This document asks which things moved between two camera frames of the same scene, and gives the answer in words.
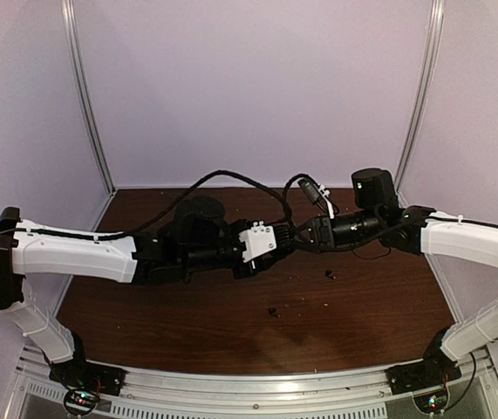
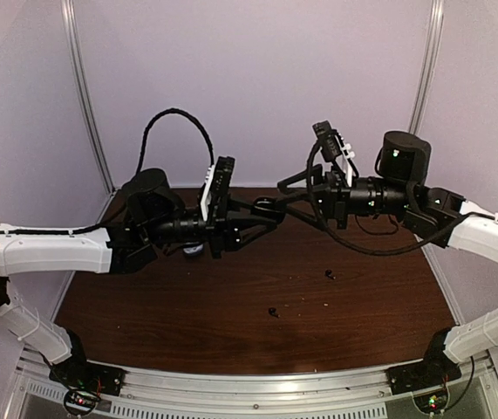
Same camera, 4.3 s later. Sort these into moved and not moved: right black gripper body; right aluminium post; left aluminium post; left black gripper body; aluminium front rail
Moved: left black gripper body; right black gripper body
Not moved: right aluminium post; left aluminium post; aluminium front rail
